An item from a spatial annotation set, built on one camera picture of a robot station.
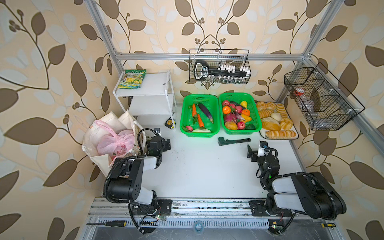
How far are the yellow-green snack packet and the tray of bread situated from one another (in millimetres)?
826

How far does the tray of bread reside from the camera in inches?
39.7

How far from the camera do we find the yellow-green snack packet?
841 mm
